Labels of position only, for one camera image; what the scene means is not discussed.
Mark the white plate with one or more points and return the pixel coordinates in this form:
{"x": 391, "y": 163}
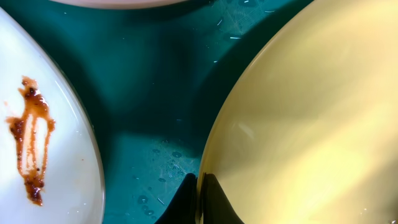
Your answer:
{"x": 60, "y": 178}
{"x": 120, "y": 4}

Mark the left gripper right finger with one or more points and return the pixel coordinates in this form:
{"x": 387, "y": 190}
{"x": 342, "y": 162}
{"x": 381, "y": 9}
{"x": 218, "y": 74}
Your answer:
{"x": 216, "y": 207}

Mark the white plate top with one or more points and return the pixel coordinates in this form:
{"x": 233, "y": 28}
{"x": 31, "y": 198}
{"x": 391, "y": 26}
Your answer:
{"x": 120, "y": 4}

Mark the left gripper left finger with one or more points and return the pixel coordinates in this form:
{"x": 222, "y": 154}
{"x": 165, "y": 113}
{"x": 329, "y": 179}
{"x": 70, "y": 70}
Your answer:
{"x": 182, "y": 208}

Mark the yellow-green plate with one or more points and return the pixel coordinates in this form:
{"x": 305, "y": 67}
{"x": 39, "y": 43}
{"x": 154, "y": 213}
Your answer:
{"x": 308, "y": 134}

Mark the teal plastic tray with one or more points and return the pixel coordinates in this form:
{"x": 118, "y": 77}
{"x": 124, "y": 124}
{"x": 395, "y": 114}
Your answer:
{"x": 152, "y": 82}

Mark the white plate lower left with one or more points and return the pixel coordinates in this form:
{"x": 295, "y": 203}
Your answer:
{"x": 60, "y": 178}

